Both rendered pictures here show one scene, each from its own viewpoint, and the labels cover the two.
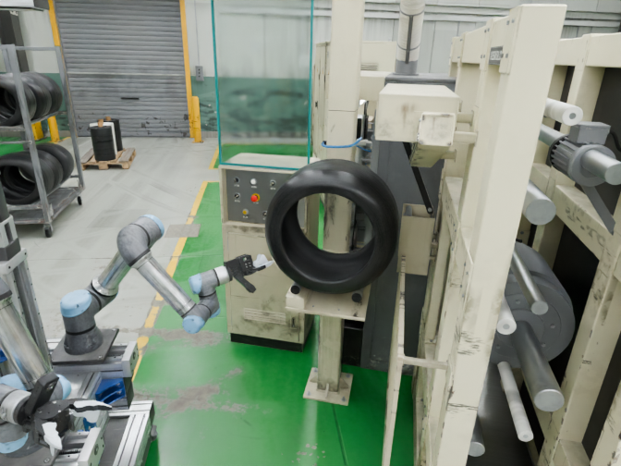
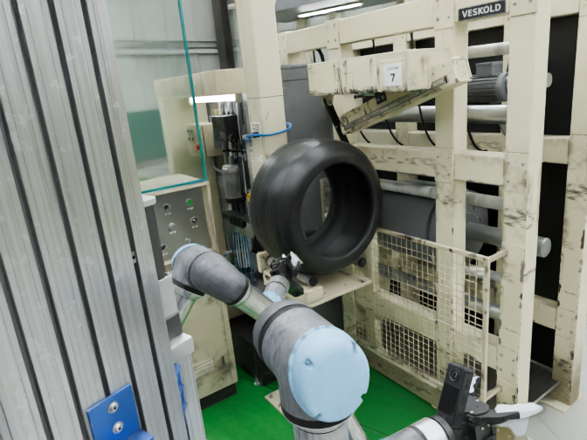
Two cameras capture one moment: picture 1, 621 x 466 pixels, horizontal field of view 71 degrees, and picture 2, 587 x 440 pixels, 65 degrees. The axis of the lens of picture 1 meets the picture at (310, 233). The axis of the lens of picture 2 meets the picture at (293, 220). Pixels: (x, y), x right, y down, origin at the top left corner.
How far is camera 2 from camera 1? 147 cm
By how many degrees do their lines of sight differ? 42
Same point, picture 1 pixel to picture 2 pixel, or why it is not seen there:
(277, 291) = (199, 334)
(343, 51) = (265, 37)
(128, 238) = (224, 265)
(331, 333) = not seen: hidden behind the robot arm
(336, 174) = (334, 144)
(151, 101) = not seen: outside the picture
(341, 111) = (272, 97)
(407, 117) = (424, 67)
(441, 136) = (464, 73)
